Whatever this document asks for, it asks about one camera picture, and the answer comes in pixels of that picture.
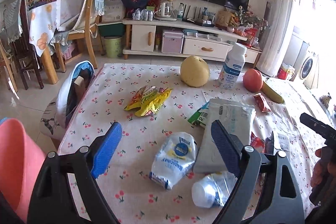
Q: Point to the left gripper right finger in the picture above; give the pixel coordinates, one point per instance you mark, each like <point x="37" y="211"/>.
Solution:
<point x="228" y="146"/>

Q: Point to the yellow snack bag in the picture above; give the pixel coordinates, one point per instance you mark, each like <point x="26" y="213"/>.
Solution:
<point x="148" y="100"/>

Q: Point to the white standing air conditioner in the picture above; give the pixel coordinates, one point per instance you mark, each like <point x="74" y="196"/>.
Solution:
<point x="275" y="40"/>

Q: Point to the electric kettle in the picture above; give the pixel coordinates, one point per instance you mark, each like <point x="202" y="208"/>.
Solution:
<point x="165" y="11"/>

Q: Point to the green trash bin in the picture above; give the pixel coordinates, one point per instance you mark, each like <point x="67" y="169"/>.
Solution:
<point x="113" y="46"/>

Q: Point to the green snack packet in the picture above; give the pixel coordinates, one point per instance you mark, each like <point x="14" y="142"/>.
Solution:
<point x="199" y="118"/>

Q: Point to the crushed plastic bottle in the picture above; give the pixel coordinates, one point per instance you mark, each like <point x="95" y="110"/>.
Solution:
<point x="213" y="190"/>

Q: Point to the red apple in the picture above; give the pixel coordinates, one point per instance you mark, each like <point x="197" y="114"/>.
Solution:
<point x="252" y="80"/>

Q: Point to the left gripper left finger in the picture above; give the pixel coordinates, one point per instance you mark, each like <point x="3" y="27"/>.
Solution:
<point x="105" y="148"/>

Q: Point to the cherry print tablecloth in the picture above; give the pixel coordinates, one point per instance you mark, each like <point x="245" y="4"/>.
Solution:
<point x="132" y="196"/>

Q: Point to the white milk bottle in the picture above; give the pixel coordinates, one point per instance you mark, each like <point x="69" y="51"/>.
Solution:
<point x="232" y="66"/>

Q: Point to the yellow pear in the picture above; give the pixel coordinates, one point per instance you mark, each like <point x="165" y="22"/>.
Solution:
<point x="194" y="71"/>

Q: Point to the white yogurt pouch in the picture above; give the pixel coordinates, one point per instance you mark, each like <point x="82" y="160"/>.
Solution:
<point x="174" y="159"/>

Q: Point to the white silver wrapper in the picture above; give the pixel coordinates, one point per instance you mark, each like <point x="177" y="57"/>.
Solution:
<point x="237" y="119"/>

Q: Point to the right hand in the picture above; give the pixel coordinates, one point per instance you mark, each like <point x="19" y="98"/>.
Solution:
<point x="317" y="175"/>

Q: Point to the white TV cabinet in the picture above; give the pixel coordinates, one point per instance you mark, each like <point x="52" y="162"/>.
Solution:
<point x="210" y="43"/>

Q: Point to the yellow banana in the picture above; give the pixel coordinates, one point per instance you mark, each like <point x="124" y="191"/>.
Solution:
<point x="271" y="94"/>

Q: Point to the dining table with cloth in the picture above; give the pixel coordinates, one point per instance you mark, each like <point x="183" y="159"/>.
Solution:
<point x="42" y="25"/>

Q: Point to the pink storage box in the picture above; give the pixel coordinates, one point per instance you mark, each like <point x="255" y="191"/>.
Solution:
<point x="172" y="41"/>

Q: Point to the pink plastic basin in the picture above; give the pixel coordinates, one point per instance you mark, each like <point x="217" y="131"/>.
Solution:
<point x="21" y="161"/>

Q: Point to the washing machine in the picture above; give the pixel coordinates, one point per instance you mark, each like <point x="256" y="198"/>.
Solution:
<point x="306" y="67"/>

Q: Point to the small red snack packet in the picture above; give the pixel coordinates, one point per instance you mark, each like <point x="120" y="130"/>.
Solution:
<point x="262" y="103"/>

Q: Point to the red snack bag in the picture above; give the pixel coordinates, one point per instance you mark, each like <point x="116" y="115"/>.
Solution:
<point x="257" y="143"/>

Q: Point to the wooden chair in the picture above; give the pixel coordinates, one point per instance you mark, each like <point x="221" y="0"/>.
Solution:
<point x="85" y="28"/>

